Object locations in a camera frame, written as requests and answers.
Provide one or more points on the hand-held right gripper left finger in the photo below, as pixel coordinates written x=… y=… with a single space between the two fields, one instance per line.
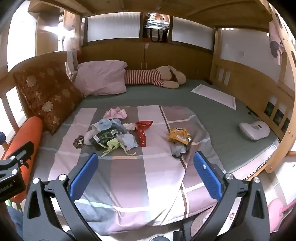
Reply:
x=84 y=172

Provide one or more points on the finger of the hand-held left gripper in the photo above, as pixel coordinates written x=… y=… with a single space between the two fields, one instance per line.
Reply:
x=22 y=151

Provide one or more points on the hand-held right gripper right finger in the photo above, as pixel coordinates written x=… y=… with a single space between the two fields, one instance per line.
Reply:
x=207 y=176

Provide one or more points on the orange bolster pillow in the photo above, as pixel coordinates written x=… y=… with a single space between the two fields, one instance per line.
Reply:
x=25 y=134

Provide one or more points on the person's jeans leg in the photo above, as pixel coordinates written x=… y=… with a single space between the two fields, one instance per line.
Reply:
x=15 y=219

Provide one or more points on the yellow-green plastic scrap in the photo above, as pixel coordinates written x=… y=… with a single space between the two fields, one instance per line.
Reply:
x=111 y=147

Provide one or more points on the grey plastic wrapper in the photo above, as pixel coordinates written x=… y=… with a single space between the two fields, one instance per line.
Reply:
x=178 y=150

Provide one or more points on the green snack packet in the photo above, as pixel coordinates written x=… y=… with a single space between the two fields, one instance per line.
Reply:
x=103 y=138

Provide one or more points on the yellow snack wrapper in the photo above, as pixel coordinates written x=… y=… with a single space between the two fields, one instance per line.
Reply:
x=178 y=136

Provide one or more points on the light blue cloth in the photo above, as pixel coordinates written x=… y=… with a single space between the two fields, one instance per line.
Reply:
x=106 y=124

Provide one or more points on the pale blue plastic bag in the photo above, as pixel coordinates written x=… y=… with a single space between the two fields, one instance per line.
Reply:
x=128 y=140

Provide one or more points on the pink grey plaid blanket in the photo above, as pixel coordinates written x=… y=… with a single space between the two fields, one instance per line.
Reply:
x=150 y=173

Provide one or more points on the brown floral cushion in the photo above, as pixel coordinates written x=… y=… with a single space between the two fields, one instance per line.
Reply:
x=46 y=92

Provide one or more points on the pink crumpled cloth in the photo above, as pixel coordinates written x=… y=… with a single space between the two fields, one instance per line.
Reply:
x=114 y=113

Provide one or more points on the white guitar-shaped toy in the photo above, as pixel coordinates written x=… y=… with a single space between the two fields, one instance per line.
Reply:
x=254 y=129

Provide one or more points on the red wrapper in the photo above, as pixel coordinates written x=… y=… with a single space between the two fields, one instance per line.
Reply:
x=141 y=134

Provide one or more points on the pink plastic object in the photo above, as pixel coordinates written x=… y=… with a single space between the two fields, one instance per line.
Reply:
x=276 y=210

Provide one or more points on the green bed sheet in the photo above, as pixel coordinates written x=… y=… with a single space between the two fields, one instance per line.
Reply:
x=161 y=95

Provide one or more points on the pink pillow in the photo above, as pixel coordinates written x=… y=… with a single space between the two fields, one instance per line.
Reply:
x=99 y=77

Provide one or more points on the pale cloth on headboard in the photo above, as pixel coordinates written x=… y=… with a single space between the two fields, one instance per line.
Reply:
x=70 y=62

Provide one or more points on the striped plush dog toy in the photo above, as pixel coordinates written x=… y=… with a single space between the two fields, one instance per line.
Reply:
x=143 y=77

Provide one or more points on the pink spotted hanging garment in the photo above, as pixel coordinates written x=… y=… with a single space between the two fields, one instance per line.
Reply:
x=275 y=44

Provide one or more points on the wooden bunk bed frame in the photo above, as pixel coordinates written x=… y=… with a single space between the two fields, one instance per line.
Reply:
x=161 y=55

